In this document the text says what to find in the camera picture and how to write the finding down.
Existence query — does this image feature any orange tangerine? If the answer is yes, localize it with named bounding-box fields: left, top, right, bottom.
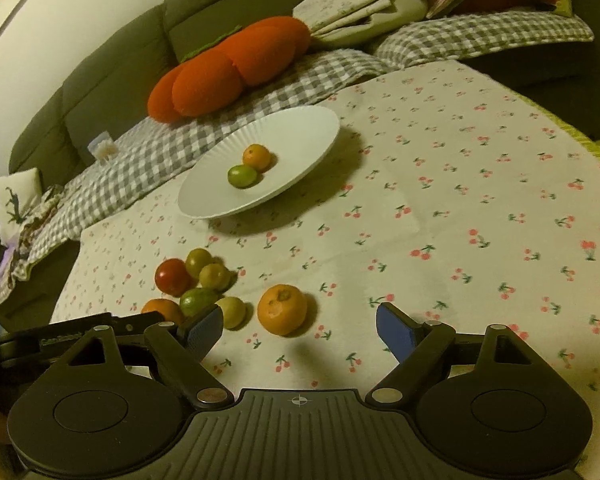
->
left=257, top=284, right=308, bottom=336
left=142, top=298, right=185, bottom=325
left=242, top=144, right=272, bottom=172

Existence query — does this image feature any yellow-green fruit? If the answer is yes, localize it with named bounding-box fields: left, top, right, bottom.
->
left=185, top=248, right=213, bottom=280
left=198, top=262, right=232, bottom=292
left=215, top=297, right=247, bottom=330

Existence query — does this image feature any red tomato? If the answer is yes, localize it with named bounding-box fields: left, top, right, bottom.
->
left=154, top=258, right=193, bottom=298

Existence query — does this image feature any yellow-green fruit top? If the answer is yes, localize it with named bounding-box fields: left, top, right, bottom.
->
left=185, top=248, right=213, bottom=280

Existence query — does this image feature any orange tangerine bottom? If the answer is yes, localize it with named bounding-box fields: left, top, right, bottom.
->
left=257, top=284, right=308, bottom=336

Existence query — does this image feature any small green lime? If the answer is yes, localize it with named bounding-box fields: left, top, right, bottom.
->
left=227, top=165, right=260, bottom=188

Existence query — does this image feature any white embroidered small pillow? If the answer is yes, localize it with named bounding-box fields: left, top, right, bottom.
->
left=0, top=168, right=42, bottom=246

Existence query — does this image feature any cherry print tablecloth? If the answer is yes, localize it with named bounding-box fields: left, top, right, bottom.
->
left=53, top=62, right=600, bottom=479

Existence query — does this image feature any grey checkered blanket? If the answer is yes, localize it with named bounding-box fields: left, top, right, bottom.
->
left=0, top=11, right=594, bottom=307

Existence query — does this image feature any small clear plastic bag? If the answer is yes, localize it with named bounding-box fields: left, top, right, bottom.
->
left=87, top=131, right=119, bottom=164

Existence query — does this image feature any white ribbed plate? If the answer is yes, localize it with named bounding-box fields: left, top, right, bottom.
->
left=178, top=105, right=340, bottom=220

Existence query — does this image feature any orange pumpkin cushion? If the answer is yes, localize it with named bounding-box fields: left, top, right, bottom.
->
left=147, top=16, right=311, bottom=124

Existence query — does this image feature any folded floral beige cloth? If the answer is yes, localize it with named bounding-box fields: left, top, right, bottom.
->
left=292, top=0, right=429, bottom=49

